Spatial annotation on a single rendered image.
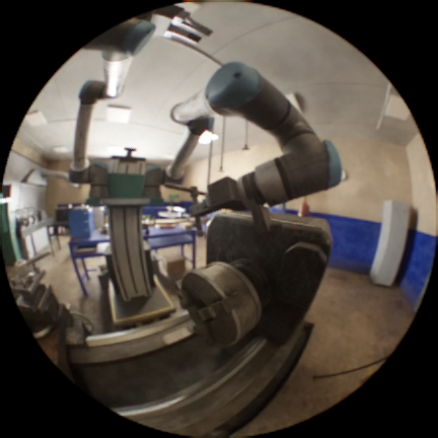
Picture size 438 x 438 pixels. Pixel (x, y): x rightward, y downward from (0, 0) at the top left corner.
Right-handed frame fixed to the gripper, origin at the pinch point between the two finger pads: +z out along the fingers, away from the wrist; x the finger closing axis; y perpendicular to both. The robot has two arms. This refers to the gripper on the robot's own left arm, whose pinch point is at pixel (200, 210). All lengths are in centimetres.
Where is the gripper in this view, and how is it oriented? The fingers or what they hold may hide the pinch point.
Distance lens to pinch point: 35.3
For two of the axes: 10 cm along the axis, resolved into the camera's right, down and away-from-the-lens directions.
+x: -5.6, 0.1, -8.3
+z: -8.0, 2.5, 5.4
